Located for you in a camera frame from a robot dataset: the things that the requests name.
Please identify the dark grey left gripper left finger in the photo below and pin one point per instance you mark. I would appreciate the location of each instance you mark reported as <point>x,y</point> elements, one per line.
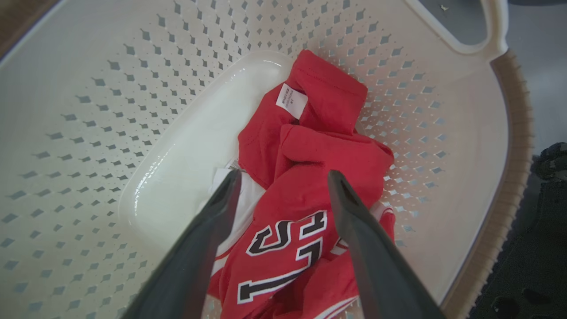
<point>190,266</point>

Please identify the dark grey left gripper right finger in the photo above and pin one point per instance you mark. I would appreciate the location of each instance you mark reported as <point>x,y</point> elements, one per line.
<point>376,266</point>

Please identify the red basketball jersey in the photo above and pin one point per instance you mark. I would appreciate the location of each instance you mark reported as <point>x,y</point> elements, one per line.
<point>310,150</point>

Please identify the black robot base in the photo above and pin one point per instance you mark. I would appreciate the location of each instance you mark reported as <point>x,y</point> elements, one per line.
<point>540,248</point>

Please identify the white perforated laundry basket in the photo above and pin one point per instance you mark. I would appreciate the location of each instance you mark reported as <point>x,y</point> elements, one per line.
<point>88,177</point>

